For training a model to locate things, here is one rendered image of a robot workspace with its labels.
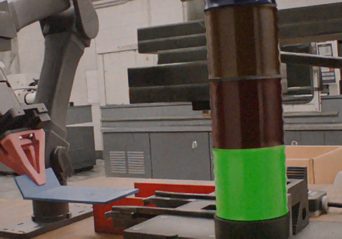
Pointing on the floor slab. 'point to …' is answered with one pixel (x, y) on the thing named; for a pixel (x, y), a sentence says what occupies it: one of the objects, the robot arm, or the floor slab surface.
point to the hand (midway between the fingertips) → (38, 180)
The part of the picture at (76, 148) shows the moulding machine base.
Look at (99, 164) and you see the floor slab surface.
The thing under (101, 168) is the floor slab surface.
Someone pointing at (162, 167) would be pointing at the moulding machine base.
